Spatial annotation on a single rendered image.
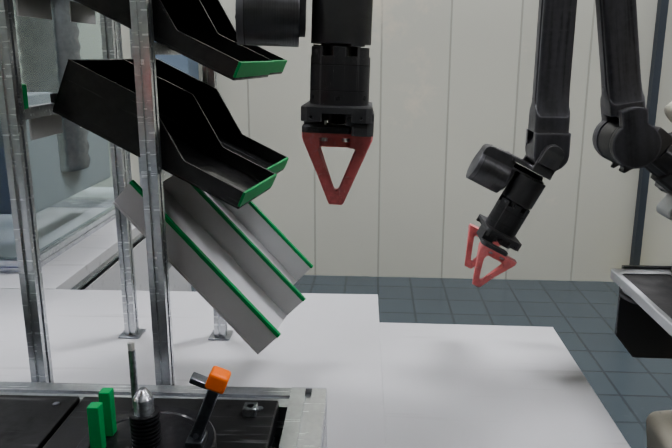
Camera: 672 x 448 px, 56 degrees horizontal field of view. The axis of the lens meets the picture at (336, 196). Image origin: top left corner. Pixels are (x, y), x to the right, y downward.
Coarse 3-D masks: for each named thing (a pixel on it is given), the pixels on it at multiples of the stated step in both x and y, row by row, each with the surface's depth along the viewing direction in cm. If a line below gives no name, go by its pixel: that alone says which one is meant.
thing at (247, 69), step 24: (96, 0) 78; (120, 0) 77; (168, 0) 89; (192, 0) 88; (168, 24) 76; (192, 24) 89; (192, 48) 76; (216, 48) 89; (240, 48) 88; (240, 72) 77; (264, 72) 86
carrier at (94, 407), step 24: (96, 408) 62; (120, 408) 74; (144, 408) 63; (168, 408) 71; (192, 408) 74; (216, 408) 74; (240, 408) 74; (264, 408) 74; (72, 432) 70; (96, 432) 62; (120, 432) 66; (144, 432) 63; (168, 432) 66; (216, 432) 70; (240, 432) 70; (264, 432) 70
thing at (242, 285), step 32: (128, 192) 83; (192, 192) 95; (192, 224) 94; (224, 224) 95; (192, 256) 83; (224, 256) 94; (256, 256) 95; (224, 288) 83; (256, 288) 95; (288, 288) 95; (256, 320) 83; (256, 352) 84
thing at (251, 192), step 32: (96, 64) 86; (128, 64) 92; (64, 96) 81; (96, 96) 80; (128, 96) 79; (160, 96) 92; (192, 96) 91; (96, 128) 81; (128, 128) 80; (160, 128) 79; (192, 128) 92; (192, 160) 87; (224, 160) 92; (224, 192) 79; (256, 192) 84
